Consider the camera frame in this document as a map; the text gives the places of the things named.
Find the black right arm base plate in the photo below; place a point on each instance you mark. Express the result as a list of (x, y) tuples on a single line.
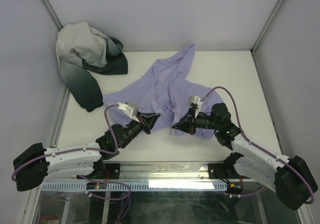
[(222, 171)]

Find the aluminium left corner post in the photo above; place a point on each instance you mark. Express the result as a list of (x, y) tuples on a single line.
[(52, 14)]

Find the aluminium right corner post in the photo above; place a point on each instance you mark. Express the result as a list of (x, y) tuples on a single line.
[(268, 24)]

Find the grey and dark green jacket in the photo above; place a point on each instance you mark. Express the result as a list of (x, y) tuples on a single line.
[(82, 50)]

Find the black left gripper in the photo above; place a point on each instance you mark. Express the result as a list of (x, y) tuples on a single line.
[(194, 122)]

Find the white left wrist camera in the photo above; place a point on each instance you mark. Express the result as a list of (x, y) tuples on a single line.
[(129, 109)]

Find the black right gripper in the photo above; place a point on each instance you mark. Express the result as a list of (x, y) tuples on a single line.
[(137, 126)]

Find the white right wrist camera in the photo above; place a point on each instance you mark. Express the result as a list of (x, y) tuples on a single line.
[(195, 103)]

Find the grey slotted cable duct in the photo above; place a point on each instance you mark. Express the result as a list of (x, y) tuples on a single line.
[(152, 185)]

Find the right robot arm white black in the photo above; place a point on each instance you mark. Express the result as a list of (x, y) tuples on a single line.
[(289, 178)]

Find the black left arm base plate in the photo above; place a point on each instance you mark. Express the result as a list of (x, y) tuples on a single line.
[(112, 171)]

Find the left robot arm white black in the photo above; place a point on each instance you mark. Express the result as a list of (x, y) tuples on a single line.
[(103, 148)]

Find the aluminium mounting rail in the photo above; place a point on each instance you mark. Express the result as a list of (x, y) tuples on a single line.
[(140, 171)]

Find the lavender purple jacket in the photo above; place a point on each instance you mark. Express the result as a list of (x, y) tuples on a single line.
[(163, 89)]

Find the aluminium corner post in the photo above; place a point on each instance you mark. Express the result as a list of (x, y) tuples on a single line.
[(52, 14), (268, 24)]

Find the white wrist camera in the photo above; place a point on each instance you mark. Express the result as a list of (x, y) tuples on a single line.
[(129, 109), (195, 103)]

